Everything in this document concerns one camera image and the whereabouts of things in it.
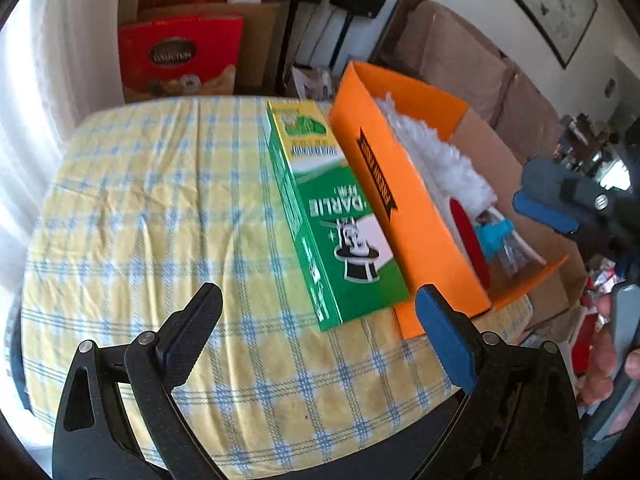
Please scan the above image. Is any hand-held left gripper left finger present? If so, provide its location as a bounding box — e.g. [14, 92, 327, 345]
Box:
[52, 282, 223, 480]

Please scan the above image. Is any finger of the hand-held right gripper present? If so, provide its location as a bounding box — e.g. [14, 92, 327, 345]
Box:
[522, 156, 608, 207]
[512, 191, 583, 235]

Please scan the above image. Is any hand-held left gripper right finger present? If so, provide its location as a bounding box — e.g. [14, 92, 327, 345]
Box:
[415, 284, 586, 480]

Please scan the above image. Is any clear plastic bottle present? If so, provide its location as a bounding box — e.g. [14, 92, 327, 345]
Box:
[495, 232, 548, 281]

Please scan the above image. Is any blue collapsible funnel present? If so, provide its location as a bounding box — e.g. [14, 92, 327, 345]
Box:
[474, 219, 515, 263]

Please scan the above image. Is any red white round container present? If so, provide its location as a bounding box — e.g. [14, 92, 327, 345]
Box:
[447, 197, 491, 291]

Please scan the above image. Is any white fluffy duster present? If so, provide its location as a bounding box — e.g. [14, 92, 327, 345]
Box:
[375, 92, 498, 218]

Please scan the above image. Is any green toothpaste box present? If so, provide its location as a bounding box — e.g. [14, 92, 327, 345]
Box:
[265, 100, 412, 332]

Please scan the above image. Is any orange cardboard box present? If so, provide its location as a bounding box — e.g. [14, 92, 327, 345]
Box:
[329, 60, 588, 341]

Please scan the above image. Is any person's right hand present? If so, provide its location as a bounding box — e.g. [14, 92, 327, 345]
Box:
[580, 292, 640, 407]

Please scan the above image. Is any dark metal clutter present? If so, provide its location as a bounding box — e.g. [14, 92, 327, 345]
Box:
[555, 112, 633, 191]

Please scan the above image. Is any tan sofa cushion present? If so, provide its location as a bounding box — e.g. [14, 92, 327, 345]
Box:
[420, 0, 511, 111]
[492, 60, 566, 161]

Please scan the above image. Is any yellow checked tablecloth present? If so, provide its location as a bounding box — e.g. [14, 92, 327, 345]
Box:
[20, 95, 533, 480]

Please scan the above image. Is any framed landscape painting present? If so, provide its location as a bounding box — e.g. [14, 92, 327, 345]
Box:
[472, 0, 598, 70]

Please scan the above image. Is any brown sofa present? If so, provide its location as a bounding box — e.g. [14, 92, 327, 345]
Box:
[372, 0, 566, 166]

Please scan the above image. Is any black speaker stand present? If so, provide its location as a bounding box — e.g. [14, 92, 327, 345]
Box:
[277, 1, 301, 96]
[327, 14, 358, 68]

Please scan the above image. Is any plastic bag clutter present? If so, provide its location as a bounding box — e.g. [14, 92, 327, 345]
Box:
[290, 62, 341, 101]

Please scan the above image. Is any red biscuit gift box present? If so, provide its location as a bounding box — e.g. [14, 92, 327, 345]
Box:
[118, 15, 246, 103]

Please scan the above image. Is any brown cardboard box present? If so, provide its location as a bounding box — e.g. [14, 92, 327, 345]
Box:
[137, 1, 283, 95]

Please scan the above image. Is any white sheer curtain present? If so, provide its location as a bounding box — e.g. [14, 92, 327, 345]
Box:
[0, 0, 131, 311]

